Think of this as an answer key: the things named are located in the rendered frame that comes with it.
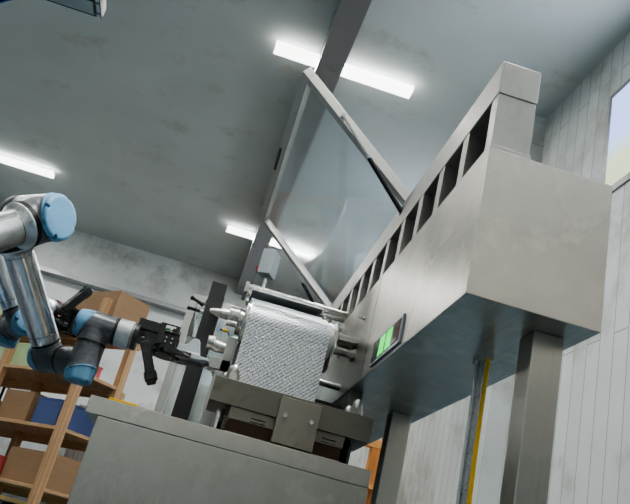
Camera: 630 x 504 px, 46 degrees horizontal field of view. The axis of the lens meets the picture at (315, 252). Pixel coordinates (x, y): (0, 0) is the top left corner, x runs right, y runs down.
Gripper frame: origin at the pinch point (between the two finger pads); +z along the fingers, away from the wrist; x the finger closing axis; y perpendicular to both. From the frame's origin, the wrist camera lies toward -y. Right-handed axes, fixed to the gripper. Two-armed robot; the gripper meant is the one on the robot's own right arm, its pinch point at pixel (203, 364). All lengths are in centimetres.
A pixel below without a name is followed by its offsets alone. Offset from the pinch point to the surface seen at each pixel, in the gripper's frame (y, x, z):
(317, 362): 9.1, -0.1, 29.6
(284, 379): 2.1, 0.1, 21.9
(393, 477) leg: -13, 14, 60
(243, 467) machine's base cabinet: -26.3, -24.8, 15.5
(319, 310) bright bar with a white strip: 35, 30, 30
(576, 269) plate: 13, -84, 60
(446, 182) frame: 43, -53, 42
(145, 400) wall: 153, 888, -80
